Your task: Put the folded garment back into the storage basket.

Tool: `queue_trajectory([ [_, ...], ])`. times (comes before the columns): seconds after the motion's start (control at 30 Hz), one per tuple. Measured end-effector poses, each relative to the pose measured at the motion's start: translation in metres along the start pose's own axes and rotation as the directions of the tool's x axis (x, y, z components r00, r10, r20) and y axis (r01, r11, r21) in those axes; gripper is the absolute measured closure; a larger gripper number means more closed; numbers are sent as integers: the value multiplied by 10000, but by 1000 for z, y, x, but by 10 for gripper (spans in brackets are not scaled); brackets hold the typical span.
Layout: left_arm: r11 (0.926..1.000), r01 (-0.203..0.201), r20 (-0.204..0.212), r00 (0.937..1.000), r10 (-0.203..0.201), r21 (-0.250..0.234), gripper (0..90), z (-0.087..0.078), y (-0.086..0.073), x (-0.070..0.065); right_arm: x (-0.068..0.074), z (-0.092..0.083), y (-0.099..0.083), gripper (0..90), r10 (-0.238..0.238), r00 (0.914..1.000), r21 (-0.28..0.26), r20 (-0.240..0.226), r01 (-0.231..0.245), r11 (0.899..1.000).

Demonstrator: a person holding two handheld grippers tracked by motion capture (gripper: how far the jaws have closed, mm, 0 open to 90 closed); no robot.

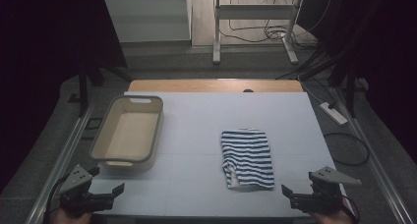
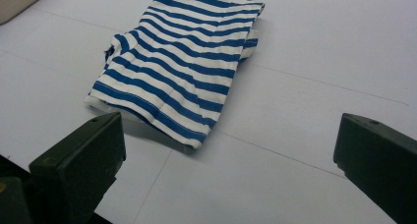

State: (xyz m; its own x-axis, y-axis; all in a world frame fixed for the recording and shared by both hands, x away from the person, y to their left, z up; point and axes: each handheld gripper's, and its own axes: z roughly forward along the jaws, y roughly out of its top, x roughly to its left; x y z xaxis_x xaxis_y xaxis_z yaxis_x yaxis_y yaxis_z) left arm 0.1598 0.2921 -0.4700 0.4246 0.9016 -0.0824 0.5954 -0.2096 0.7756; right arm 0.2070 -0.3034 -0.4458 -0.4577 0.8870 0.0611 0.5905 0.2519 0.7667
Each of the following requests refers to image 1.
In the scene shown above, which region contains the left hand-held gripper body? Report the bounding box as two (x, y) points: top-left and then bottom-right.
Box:
(58, 164), (115, 218)

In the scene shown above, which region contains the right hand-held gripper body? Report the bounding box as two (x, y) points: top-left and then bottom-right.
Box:
(289, 165), (362, 214)

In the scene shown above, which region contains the beige plastic basket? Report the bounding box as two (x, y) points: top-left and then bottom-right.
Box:
(89, 94), (164, 172)

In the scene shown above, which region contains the blue white striped garment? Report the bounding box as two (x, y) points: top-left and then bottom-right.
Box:
(219, 128), (276, 191)

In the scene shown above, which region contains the person's right hand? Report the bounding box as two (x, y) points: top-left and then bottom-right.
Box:
(309, 206), (354, 224)

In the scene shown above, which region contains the person's left hand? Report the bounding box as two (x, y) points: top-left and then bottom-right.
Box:
(51, 208), (93, 224)

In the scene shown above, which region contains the white power strip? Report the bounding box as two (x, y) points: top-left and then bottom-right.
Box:
(319, 101), (349, 126)

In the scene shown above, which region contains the black stand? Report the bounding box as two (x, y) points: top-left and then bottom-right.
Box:
(68, 64), (133, 118)
(328, 62), (359, 119)

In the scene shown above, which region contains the white cabinet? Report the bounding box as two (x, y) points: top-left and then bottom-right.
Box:
(103, 0), (193, 43)

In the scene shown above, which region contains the white metal stand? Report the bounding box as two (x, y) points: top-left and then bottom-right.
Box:
(212, 0), (305, 66)

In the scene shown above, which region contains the aluminium rail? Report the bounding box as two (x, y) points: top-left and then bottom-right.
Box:
(25, 103), (95, 224)
(329, 85), (415, 224)

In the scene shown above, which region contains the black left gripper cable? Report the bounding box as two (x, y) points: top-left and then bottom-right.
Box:
(43, 174), (72, 224)

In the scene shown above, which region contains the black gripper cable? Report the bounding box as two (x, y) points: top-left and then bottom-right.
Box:
(43, 174), (72, 224)
(341, 195), (361, 224)

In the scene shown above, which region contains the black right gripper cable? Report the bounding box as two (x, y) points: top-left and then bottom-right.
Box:
(341, 195), (361, 224)

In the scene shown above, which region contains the black looped cable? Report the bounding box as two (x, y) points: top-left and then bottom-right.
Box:
(324, 132), (371, 167)

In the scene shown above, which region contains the white power strip cable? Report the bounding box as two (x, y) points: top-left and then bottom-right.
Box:
(296, 74), (325, 104)

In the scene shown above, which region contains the tangle of black floor cables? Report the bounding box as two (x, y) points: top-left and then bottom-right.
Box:
(218, 0), (321, 51)

